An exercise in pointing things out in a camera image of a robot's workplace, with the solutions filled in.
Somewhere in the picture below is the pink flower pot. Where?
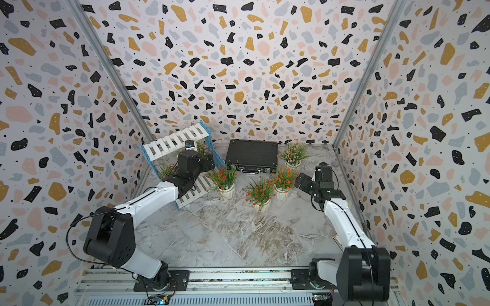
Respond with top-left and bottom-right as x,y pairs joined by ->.
195,140 -> 211,156
279,143 -> 311,170
158,163 -> 177,181

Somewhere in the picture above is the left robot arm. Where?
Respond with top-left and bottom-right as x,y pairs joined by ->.
83,149 -> 215,291

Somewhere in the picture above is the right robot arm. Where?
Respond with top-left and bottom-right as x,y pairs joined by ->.
294,162 -> 391,305

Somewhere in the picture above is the blue white two-tier rack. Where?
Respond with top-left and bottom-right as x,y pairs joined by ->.
140,122 -> 225,209

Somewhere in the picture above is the orange flower pot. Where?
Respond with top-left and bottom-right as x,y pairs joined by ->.
273,167 -> 298,201

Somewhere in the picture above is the red flower pot by case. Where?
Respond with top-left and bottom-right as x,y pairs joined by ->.
206,167 -> 237,200

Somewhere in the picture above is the black ribbed carrying case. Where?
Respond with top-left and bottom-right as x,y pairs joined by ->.
225,139 -> 278,174

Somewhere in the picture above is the red flower pot centre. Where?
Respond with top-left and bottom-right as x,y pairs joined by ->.
244,178 -> 274,213

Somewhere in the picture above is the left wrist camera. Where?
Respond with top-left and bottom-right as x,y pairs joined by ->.
185,140 -> 196,150

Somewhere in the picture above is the left aluminium corner post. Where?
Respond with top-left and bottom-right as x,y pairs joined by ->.
66,1 -> 153,144

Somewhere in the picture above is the aluminium corner post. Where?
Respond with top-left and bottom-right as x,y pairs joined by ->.
66,1 -> 153,144
333,0 -> 407,149

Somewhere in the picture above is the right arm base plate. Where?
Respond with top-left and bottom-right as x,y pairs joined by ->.
290,269 -> 337,290

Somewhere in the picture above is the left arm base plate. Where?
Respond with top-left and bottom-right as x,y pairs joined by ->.
133,270 -> 190,293

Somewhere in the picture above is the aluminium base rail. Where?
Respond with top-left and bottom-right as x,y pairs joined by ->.
74,266 -> 346,305

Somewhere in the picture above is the right aluminium corner post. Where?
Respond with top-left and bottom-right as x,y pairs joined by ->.
333,0 -> 407,149

